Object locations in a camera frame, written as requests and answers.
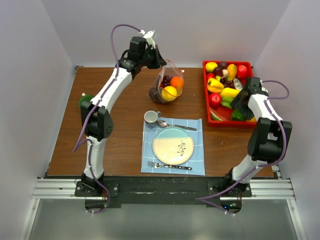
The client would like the yellow lemon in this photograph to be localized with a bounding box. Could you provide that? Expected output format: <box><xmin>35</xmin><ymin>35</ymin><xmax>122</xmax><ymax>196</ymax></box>
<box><xmin>161</xmin><ymin>85</ymin><xmax>178</xmax><ymax>102</ymax></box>

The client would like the orange fruit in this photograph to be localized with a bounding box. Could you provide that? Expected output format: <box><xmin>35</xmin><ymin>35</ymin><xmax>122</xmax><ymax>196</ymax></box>
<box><xmin>170</xmin><ymin>76</ymin><xmax>185</xmax><ymax>90</ymax></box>

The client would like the purple grape bunch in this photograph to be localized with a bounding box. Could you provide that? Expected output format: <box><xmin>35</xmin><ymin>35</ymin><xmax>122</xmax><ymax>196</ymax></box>
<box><xmin>160</xmin><ymin>75</ymin><xmax>172</xmax><ymax>88</ymax></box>

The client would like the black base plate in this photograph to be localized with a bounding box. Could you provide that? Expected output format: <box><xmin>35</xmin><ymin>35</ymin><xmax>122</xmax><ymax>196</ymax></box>
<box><xmin>74</xmin><ymin>176</ymin><xmax>251</xmax><ymax>209</ymax></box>

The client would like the clear zip top bag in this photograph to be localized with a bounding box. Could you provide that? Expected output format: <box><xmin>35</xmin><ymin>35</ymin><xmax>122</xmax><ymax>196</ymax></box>
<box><xmin>147</xmin><ymin>59</ymin><xmax>185</xmax><ymax>104</ymax></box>

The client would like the blue checked placemat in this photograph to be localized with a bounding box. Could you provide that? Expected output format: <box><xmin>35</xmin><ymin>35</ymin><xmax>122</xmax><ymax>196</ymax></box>
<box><xmin>140</xmin><ymin>117</ymin><xmax>205</xmax><ymax>176</ymax></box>

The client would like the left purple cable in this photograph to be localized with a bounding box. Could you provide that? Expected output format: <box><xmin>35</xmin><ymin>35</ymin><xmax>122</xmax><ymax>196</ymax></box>
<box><xmin>72</xmin><ymin>24</ymin><xmax>143</xmax><ymax>215</ymax></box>

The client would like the watermelon slice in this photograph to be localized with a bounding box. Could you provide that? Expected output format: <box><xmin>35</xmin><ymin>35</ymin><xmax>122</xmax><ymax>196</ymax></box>
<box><xmin>209</xmin><ymin>107</ymin><xmax>230</xmax><ymax>121</ymax></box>

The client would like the green bell pepper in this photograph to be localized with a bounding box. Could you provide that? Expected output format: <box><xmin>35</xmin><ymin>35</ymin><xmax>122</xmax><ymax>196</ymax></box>
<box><xmin>230</xmin><ymin>109</ymin><xmax>246</xmax><ymax>122</ymax></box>

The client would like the grey mug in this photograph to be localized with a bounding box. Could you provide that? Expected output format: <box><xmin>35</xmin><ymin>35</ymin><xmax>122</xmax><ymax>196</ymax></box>
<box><xmin>143</xmin><ymin>110</ymin><xmax>161</xmax><ymax>129</ymax></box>

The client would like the yellow peach top left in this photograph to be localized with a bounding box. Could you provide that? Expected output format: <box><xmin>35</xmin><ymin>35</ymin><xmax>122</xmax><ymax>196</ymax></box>
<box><xmin>205</xmin><ymin>61</ymin><xmax>218</xmax><ymax>73</ymax></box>

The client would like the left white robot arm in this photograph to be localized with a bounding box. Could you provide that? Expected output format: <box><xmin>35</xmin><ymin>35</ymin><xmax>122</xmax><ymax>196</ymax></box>
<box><xmin>80</xmin><ymin>33</ymin><xmax>166</xmax><ymax>196</ymax></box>

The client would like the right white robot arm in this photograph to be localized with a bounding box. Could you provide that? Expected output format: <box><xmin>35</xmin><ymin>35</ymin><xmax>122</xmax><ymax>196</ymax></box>
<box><xmin>222</xmin><ymin>77</ymin><xmax>293</xmax><ymax>197</ymax></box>

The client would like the red apple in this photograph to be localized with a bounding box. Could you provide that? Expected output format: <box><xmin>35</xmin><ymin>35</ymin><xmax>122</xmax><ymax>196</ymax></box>
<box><xmin>236</xmin><ymin>64</ymin><xmax>248</xmax><ymax>79</ymax></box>
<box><xmin>208</xmin><ymin>92</ymin><xmax>222</xmax><ymax>108</ymax></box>

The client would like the orange yellow mango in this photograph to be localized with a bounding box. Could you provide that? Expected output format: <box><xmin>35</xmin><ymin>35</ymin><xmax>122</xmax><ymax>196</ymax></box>
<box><xmin>227</xmin><ymin>63</ymin><xmax>238</xmax><ymax>81</ymax></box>

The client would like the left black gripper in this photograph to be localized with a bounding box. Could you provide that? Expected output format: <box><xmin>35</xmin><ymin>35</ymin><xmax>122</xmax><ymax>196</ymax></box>
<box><xmin>139</xmin><ymin>44</ymin><xmax>167</xmax><ymax>70</ymax></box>

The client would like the green glass cup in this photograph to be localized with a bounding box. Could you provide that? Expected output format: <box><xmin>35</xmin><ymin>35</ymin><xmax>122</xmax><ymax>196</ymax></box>
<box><xmin>77</xmin><ymin>92</ymin><xmax>95</xmax><ymax>108</ymax></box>

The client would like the metal fork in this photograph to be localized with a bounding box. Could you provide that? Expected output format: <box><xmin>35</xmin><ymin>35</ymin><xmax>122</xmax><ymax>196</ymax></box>
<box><xmin>147</xmin><ymin>161</ymin><xmax>192</xmax><ymax>171</ymax></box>

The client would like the metal spoon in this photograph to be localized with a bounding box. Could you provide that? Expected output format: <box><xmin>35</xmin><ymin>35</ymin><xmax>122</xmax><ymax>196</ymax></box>
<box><xmin>157</xmin><ymin>120</ymin><xmax>197</xmax><ymax>131</ymax></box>

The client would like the aluminium frame rail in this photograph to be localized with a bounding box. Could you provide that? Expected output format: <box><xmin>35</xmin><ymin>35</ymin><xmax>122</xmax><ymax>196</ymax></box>
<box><xmin>31</xmin><ymin>179</ymin><xmax>296</xmax><ymax>200</ymax></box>

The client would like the beige and teal plate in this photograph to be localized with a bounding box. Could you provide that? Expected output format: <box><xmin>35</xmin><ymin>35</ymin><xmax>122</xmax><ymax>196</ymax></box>
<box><xmin>152</xmin><ymin>127</ymin><xmax>195</xmax><ymax>165</ymax></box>

